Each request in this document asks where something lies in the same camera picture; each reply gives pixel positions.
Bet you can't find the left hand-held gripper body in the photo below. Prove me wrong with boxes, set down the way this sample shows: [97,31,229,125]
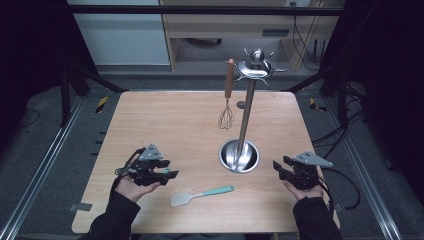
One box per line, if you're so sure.
[114,143,170,187]

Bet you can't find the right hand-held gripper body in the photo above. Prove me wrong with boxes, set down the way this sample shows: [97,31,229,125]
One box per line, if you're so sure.
[281,151,334,191]

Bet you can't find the teal handled grey spatula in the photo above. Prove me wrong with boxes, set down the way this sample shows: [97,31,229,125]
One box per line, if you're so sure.
[170,185,236,208]

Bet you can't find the steel utensil rack stand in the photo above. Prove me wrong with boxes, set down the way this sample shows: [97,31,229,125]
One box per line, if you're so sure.
[218,48,288,175]

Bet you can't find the whisk with brown wooden handle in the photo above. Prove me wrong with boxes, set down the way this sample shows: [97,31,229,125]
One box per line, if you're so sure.
[217,58,236,131]

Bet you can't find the person's right hand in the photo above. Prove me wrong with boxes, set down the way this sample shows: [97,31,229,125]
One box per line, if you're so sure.
[282,181,326,201]

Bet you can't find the person's left hand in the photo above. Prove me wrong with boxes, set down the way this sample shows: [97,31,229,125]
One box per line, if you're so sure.
[114,175,162,204]

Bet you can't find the yellow black tape strip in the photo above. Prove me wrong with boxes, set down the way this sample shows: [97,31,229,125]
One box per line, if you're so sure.
[95,96,110,114]
[308,97,328,113]

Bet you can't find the grey tape piece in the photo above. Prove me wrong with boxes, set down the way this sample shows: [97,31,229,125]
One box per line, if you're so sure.
[68,202,94,213]

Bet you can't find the black metal stand legs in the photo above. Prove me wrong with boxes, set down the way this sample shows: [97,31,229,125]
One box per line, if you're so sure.
[59,62,130,128]
[285,62,352,128]

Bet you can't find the white cabinet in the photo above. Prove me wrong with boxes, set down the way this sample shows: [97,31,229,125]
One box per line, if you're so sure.
[67,0,171,66]

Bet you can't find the light wooden desk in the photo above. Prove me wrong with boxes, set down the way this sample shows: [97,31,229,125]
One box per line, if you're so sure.
[159,0,346,72]

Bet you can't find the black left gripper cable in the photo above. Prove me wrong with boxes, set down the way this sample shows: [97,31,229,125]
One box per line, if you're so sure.
[110,147,148,195]

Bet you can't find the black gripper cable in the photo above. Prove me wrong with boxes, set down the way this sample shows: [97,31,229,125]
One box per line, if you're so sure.
[110,147,148,195]
[316,166,362,212]

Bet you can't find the black floor cables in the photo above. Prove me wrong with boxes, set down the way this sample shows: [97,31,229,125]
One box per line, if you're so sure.
[311,109,368,160]

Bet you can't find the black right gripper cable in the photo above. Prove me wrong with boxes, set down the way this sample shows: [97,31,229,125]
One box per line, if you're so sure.
[316,166,362,212]

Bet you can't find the aluminium floor rail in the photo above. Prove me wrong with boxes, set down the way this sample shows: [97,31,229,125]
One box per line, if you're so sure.
[0,95,85,240]
[323,96,405,240]

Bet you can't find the black hanging cables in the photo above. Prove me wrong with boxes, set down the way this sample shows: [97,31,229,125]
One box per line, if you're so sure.
[290,1,326,72]

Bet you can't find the thin black floor cable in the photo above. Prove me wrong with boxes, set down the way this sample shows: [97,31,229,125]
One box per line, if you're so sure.
[17,108,42,130]

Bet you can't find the black horizontal frame bar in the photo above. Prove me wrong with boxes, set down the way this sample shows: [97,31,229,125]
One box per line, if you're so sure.
[66,4,348,16]

